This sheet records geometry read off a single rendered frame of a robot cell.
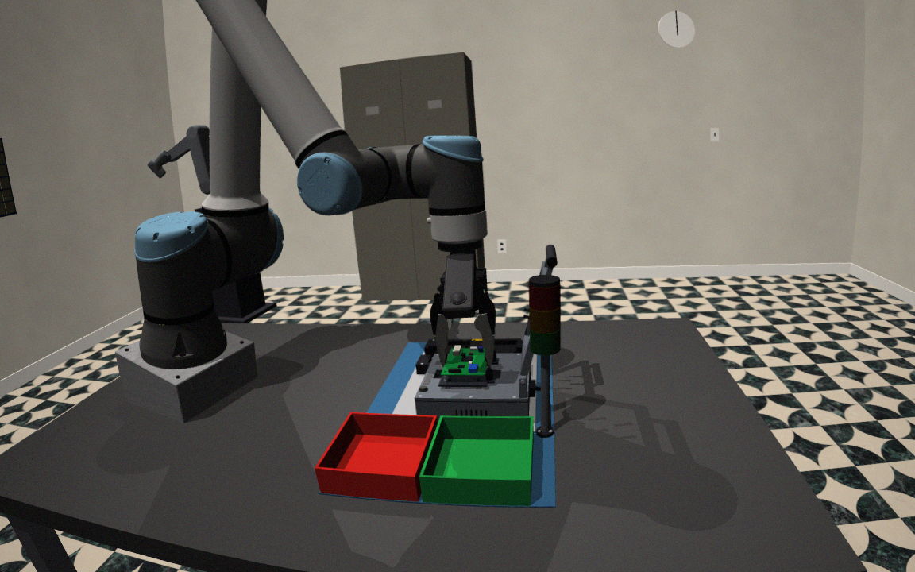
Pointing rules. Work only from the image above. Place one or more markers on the green circuit board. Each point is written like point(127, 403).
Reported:
point(462, 362)

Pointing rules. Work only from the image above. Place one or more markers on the red bin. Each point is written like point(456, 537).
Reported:
point(379, 456)

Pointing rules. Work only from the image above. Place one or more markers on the green open-top bin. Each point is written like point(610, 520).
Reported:
point(477, 451)

